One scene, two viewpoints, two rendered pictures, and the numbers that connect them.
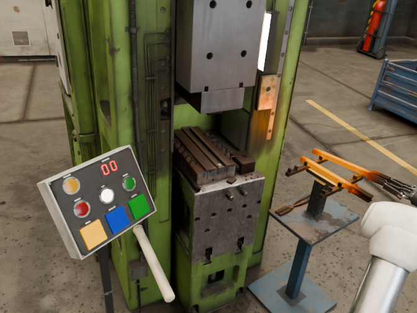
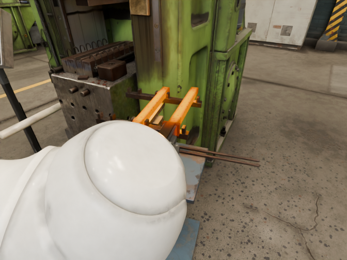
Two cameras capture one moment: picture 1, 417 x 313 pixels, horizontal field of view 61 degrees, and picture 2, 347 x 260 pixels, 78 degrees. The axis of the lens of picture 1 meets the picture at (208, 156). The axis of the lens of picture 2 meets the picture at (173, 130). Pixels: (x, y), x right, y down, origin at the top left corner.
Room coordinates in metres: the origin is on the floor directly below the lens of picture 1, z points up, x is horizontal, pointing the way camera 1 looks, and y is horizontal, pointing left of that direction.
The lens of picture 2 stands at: (1.16, -1.17, 1.30)
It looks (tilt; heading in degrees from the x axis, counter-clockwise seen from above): 35 degrees down; 55
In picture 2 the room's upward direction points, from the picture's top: straight up
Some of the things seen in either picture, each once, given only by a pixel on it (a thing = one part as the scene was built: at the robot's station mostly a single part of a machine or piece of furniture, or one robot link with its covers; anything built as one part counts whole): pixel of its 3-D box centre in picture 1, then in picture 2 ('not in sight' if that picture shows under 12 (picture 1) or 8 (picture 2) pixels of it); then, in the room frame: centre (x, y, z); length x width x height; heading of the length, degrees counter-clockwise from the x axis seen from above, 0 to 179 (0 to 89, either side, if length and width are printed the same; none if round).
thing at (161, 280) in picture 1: (152, 261); (37, 117); (1.12, 0.22, 0.62); 0.44 x 0.05 x 0.05; 29
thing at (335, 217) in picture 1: (313, 214); (156, 162); (1.48, -0.58, 0.67); 0.40 x 0.30 x 0.02; 128
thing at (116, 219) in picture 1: (116, 219); not in sight; (0.95, 0.31, 1.01); 0.07 x 0.05 x 0.07; 144
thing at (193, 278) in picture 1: (199, 250); not in sight; (1.59, 0.01, 0.23); 0.55 x 0.37 x 0.47; 29
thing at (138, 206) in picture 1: (138, 206); not in sight; (1.03, 0.25, 1.01); 0.07 x 0.05 x 0.07; 144
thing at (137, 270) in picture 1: (138, 268); (73, 133); (1.30, 0.33, 0.36); 0.09 x 0.07 x 0.12; 119
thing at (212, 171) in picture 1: (197, 152); (105, 55); (1.55, 0.06, 0.96); 0.42 x 0.20 x 0.09; 29
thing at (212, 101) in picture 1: (201, 84); not in sight; (1.55, 0.06, 1.32); 0.42 x 0.20 x 0.10; 29
